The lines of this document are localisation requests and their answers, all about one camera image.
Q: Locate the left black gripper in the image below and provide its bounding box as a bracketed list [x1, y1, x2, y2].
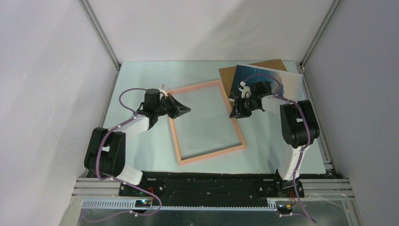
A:
[155, 94, 191, 120]

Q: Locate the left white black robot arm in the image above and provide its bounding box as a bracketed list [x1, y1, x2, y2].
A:
[84, 88, 191, 196]

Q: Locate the grey slotted cable duct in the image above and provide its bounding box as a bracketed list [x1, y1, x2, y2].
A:
[82, 199, 277, 211]

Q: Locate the left aluminium corner post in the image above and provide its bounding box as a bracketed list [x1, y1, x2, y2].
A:
[78, 0, 121, 71]

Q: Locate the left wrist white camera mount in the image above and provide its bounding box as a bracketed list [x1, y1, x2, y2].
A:
[159, 84, 168, 97]

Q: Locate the brown cardboard backing board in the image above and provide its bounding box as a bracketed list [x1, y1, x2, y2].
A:
[219, 59, 287, 97]

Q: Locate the right aluminium corner post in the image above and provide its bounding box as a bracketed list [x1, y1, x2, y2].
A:
[300, 0, 342, 67]

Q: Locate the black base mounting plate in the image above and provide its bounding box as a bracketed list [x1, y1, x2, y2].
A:
[119, 178, 304, 208]

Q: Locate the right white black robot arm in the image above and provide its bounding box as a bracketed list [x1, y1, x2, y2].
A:
[229, 81, 320, 197]

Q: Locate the blue landscape photo print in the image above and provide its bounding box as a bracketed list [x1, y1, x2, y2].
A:
[228, 64, 303, 101]

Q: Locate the aluminium front rail frame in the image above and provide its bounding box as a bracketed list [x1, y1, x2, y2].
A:
[61, 172, 364, 226]

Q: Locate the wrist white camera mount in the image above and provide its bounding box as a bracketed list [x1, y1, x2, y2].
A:
[159, 84, 168, 97]
[239, 81, 251, 99]

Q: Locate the orange wooden picture frame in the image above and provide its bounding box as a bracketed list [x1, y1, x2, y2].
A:
[169, 80, 247, 165]

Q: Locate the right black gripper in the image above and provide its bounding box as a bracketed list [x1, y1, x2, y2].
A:
[229, 96, 257, 119]

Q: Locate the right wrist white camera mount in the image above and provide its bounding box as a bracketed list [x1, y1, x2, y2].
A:
[239, 81, 251, 99]

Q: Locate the aluminium corner post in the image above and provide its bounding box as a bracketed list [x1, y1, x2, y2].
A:
[78, 0, 121, 71]
[300, 0, 342, 67]

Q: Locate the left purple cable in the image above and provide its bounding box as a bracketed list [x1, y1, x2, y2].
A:
[81, 88, 163, 223]

